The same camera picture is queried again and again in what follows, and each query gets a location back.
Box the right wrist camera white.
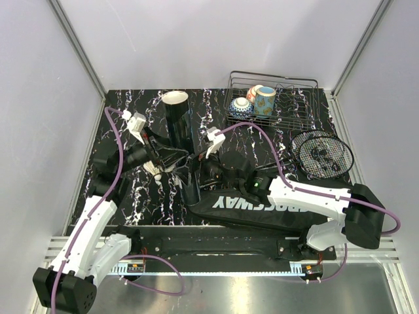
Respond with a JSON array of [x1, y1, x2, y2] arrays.
[[206, 127, 225, 159]]

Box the black Crossway racket bag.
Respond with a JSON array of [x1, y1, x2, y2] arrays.
[[187, 189, 327, 234]]

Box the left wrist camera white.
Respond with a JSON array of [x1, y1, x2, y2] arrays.
[[122, 110, 146, 144]]

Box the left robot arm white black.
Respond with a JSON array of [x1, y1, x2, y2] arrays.
[[33, 128, 184, 313]]

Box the black badminton racket lower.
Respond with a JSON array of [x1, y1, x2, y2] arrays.
[[255, 135, 355, 179]]

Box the red white patterned cup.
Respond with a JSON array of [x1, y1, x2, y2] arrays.
[[246, 84, 263, 104]]

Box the black badminton racket upper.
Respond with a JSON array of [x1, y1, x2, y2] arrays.
[[255, 130, 344, 171]]

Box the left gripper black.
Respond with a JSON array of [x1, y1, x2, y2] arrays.
[[117, 124, 189, 175]]

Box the black badminton racket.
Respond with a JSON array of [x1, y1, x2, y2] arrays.
[[255, 135, 355, 179], [255, 130, 344, 171]]

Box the blue white patterned bowl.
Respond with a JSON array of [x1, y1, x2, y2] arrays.
[[228, 97, 253, 120]]

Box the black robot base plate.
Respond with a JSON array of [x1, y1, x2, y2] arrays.
[[104, 225, 338, 272]]

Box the light blue butterfly cup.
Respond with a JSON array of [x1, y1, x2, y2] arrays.
[[253, 86, 276, 118]]

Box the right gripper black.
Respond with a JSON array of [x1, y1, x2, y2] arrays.
[[173, 141, 242, 191]]

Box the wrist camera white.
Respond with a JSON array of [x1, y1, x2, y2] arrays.
[[122, 110, 146, 144], [206, 127, 225, 159]]

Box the black shuttlecock tube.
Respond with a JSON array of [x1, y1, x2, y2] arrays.
[[162, 90, 200, 206]]

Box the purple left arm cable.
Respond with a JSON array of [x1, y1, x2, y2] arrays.
[[50, 107, 186, 310]]

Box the dark wire dish rack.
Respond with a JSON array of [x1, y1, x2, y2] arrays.
[[224, 71, 320, 131]]

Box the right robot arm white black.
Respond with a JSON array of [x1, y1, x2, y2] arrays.
[[187, 152, 384, 260]]

